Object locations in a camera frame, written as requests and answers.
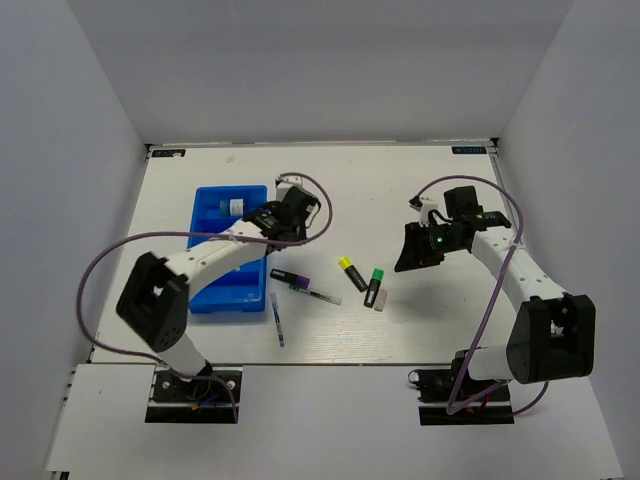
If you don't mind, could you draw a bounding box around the blue white pen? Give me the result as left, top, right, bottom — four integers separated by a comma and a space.
270, 292, 285, 348

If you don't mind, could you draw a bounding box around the aluminium table edge rail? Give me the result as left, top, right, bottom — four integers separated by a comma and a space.
489, 138, 566, 364

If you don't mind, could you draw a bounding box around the grey eraser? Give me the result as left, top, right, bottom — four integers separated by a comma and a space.
373, 289, 387, 312

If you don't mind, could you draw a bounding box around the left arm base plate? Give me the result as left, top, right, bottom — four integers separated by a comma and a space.
145, 369, 243, 425

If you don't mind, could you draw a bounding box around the yellow cap highlighter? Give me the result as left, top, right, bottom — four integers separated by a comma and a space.
339, 256, 368, 292

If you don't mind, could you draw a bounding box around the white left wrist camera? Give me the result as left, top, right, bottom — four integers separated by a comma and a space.
275, 175, 303, 201

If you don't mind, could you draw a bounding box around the purple cap black marker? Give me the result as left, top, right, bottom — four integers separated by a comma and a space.
270, 268, 310, 289

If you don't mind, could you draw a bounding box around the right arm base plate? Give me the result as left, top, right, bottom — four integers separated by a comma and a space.
407, 368, 514, 426

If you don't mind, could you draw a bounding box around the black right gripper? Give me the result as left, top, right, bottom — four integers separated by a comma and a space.
395, 220, 465, 272

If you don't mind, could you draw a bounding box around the green cap highlighter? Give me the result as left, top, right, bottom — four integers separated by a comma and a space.
363, 268, 384, 308

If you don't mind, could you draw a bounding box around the right corner label sticker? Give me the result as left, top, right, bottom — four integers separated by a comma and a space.
451, 145, 487, 155

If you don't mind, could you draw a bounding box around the left corner label sticker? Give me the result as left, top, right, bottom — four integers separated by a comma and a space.
151, 149, 186, 158

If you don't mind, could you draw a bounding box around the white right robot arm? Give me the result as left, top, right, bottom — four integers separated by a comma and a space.
432, 186, 596, 399

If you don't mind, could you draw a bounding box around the blue gel jar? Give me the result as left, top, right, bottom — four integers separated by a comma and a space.
219, 198, 245, 217

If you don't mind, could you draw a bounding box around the corner label sticker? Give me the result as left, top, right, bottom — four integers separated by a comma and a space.
451, 145, 487, 155
151, 149, 186, 158

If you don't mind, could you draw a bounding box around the blue compartment tray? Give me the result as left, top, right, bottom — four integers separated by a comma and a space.
189, 185, 268, 314

